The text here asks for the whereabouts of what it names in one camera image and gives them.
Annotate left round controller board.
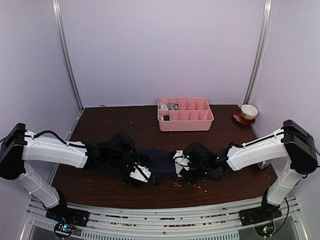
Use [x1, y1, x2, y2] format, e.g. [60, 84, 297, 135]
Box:
[53, 223, 75, 239]

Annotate pink divided organizer box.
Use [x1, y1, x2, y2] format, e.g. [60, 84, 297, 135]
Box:
[157, 97, 214, 132]

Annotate white ceramic bowl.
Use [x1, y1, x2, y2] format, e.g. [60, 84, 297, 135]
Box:
[240, 104, 259, 120]

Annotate red patterned saucer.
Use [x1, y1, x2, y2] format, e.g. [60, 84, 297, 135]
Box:
[232, 109, 256, 126]

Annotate round controller board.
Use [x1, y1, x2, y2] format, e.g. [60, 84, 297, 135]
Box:
[53, 223, 75, 239]
[254, 223, 276, 238]

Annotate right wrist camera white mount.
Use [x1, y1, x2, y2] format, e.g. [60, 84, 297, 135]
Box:
[169, 150, 190, 173]

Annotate right aluminium corner post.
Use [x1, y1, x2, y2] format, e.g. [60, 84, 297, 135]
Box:
[243, 0, 273, 104]

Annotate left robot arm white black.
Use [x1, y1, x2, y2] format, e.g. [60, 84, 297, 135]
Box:
[0, 123, 159, 233]

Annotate left aluminium corner post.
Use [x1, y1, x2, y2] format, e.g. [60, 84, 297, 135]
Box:
[52, 0, 84, 112]

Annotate striped grey white cup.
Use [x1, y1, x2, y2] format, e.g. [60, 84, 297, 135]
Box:
[257, 160, 271, 170]

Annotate grey boxer briefs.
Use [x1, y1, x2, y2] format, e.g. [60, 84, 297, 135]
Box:
[168, 102, 179, 111]

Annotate right round controller board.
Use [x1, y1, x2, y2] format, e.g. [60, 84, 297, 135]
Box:
[254, 223, 276, 238]

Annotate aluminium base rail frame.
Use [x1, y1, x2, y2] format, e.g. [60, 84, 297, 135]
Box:
[18, 197, 311, 240]

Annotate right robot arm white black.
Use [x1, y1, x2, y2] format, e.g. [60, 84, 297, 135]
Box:
[172, 119, 318, 226]

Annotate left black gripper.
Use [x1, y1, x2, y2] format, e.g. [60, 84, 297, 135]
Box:
[107, 151, 151, 188]

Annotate aluminium corner post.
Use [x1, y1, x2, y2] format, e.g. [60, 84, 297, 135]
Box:
[243, 0, 273, 104]
[52, 0, 84, 112]

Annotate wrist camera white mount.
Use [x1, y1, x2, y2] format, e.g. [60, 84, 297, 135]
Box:
[129, 164, 152, 183]
[169, 150, 190, 173]

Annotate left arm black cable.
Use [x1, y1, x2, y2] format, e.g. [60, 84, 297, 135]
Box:
[0, 129, 86, 148]

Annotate navy and cream underwear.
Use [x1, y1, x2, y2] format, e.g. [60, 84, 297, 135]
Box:
[137, 149, 181, 180]

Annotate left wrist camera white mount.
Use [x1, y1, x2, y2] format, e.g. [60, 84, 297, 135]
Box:
[129, 164, 152, 183]

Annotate black item in box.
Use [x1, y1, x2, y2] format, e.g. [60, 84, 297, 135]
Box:
[162, 115, 170, 121]

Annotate white rolled item in box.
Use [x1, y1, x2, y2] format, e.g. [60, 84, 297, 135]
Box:
[159, 103, 169, 111]

